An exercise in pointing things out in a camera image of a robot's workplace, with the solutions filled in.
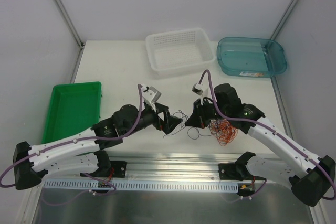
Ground aluminium frame post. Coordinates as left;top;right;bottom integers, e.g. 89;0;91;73
270;0;300;40
39;0;84;49

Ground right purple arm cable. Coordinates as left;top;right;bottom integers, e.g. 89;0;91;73
198;69;336;202

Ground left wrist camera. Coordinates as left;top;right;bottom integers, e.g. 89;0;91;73
141;86;161;111

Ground white perforated basket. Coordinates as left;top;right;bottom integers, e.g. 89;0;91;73
145;28;216;77

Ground white slotted cable duct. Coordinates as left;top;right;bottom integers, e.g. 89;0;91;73
43;178;238;193

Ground left aluminium frame post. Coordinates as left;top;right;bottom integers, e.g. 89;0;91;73
39;0;84;49

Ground green plastic tray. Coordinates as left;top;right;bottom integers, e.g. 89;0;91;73
41;82;102;144

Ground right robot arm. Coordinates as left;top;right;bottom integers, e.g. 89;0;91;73
185;83;335;207

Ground right aluminium frame post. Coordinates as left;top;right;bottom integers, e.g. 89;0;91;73
270;0;300;40

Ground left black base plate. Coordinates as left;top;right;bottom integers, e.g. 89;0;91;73
109;161;127;178

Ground black thin wire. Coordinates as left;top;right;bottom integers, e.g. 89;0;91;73
162;110;187;138

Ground teal transparent container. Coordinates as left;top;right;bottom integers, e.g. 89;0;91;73
216;37;287;78

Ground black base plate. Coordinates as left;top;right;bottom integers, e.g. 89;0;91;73
218;163;265;181
109;161;127;178

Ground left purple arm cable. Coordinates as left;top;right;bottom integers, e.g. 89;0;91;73
0;83;148;206

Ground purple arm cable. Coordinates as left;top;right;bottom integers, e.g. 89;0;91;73
198;69;336;202
0;83;148;206

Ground orange wire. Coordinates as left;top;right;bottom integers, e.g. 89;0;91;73
209;119;239;146

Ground aluminium mounting rail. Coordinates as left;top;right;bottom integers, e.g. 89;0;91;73
31;151;315;184

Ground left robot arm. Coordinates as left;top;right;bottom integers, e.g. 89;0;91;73
13;103;182;190

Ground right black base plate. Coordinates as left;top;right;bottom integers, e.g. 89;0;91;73
218;163;265;181

